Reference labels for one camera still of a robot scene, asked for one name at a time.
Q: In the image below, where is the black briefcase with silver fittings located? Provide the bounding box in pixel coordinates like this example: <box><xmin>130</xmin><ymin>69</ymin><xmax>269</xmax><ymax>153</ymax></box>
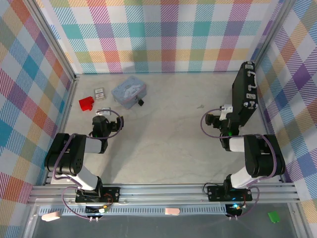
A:
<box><xmin>231</xmin><ymin>60</ymin><xmax>260</xmax><ymax>127</ymax></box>

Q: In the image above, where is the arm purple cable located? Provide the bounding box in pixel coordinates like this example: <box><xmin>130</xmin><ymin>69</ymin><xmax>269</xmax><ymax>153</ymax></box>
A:
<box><xmin>52</xmin><ymin>108</ymin><xmax>124</xmax><ymax>221</ymax></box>
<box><xmin>200</xmin><ymin>108</ymin><xmax>277</xmax><ymax>221</ymax></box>

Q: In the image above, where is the aluminium front rail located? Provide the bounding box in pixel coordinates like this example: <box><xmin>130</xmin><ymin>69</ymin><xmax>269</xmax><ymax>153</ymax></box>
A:
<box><xmin>27</xmin><ymin>182</ymin><xmax>302</xmax><ymax>206</ymax></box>

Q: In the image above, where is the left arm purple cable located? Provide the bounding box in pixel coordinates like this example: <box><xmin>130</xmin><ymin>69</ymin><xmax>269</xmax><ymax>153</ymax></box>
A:
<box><xmin>52</xmin><ymin>108</ymin><xmax>124</xmax><ymax>221</ymax></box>

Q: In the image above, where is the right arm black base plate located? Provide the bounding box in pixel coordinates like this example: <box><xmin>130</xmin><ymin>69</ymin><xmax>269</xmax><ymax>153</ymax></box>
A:
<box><xmin>207</xmin><ymin>184</ymin><xmax>253</xmax><ymax>202</ymax></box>

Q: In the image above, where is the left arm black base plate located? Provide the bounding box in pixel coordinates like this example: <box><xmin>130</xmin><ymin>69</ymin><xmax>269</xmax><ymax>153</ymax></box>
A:
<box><xmin>75</xmin><ymin>186</ymin><xmax>121</xmax><ymax>204</ymax></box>

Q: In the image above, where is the pink eraser left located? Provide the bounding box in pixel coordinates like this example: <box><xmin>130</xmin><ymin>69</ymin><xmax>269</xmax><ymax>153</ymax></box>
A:
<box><xmin>41</xmin><ymin>211</ymin><xmax>61</xmax><ymax>222</ymax></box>

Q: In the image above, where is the red plastic block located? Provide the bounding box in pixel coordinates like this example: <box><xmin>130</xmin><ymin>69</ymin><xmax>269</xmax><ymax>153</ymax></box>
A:
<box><xmin>78</xmin><ymin>96</ymin><xmax>96</xmax><ymax>112</ymax></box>

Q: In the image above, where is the aluminium frame post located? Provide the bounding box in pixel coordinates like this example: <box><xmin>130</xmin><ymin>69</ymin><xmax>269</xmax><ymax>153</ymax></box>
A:
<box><xmin>254</xmin><ymin>0</ymin><xmax>294</xmax><ymax>69</ymax></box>
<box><xmin>23</xmin><ymin>0</ymin><xmax>80</xmax><ymax>82</ymax></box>

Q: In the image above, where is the grey slotted cable duct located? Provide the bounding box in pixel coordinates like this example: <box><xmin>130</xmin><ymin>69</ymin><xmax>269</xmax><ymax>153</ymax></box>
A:
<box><xmin>38</xmin><ymin>206</ymin><xmax>228</xmax><ymax>216</ymax></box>

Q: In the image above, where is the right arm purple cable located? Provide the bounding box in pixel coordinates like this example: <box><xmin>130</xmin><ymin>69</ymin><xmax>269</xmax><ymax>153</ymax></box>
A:
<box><xmin>200</xmin><ymin>108</ymin><xmax>277</xmax><ymax>221</ymax></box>

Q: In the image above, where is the small white card box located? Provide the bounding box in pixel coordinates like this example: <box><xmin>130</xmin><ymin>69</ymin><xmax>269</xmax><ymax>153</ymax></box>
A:
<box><xmin>94</xmin><ymin>87</ymin><xmax>107</xmax><ymax>101</ymax></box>

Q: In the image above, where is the green plastic piece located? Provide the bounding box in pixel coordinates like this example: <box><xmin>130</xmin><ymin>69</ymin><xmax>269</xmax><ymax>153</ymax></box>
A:
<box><xmin>267</xmin><ymin>210</ymin><xmax>281</xmax><ymax>223</ymax></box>

